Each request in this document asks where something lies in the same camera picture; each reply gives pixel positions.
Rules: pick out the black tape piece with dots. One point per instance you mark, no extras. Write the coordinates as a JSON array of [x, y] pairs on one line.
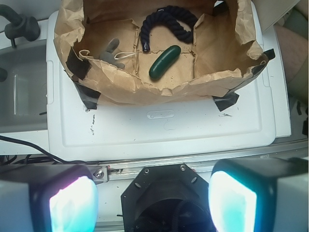
[[88, 96], [226, 101]]

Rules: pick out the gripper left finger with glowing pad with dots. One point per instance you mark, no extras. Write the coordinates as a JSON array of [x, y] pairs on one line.
[[47, 198]]

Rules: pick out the black octagonal mount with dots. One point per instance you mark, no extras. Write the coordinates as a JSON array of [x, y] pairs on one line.
[[170, 198]]

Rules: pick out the black tape piece right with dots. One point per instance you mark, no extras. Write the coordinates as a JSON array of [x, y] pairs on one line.
[[226, 101]]

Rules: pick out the black tape piece left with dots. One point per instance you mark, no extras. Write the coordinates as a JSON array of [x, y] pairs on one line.
[[88, 96]]

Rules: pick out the white plastic bin lid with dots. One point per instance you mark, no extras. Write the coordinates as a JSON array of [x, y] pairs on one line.
[[260, 115]]

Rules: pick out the grey sink basin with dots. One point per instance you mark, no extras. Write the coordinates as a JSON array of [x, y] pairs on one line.
[[23, 88]]

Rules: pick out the aluminium rail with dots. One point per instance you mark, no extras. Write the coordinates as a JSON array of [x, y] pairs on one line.
[[201, 163]]

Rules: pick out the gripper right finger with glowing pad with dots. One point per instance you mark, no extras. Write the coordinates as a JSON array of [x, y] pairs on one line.
[[260, 195]]

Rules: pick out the grey plush toy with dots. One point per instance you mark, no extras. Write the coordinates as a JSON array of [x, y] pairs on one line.
[[108, 56]]

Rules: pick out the brown paper bag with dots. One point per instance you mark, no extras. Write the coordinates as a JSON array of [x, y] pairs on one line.
[[142, 52]]

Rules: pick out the green plastic pickle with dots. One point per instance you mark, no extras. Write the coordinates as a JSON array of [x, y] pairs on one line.
[[164, 61]]

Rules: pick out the black faucet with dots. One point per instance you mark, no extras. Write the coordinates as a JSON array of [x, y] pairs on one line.
[[19, 26]]

